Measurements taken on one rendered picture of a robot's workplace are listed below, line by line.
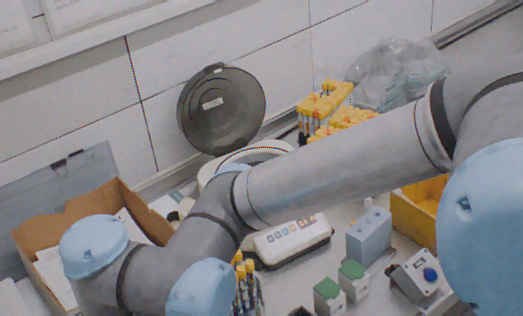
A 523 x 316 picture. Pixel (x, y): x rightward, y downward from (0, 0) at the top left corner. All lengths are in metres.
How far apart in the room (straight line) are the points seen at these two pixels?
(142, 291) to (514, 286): 0.39
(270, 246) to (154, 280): 0.63
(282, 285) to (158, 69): 0.55
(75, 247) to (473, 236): 0.43
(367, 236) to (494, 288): 0.79
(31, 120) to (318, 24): 0.79
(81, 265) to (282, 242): 0.66
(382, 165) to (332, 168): 0.06
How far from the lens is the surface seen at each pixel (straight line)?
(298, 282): 1.26
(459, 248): 0.41
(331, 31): 1.70
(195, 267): 0.65
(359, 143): 0.60
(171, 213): 1.36
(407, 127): 0.57
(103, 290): 0.70
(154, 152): 1.47
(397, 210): 1.32
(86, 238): 0.70
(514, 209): 0.39
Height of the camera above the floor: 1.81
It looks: 33 degrees down
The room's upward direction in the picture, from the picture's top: 7 degrees counter-clockwise
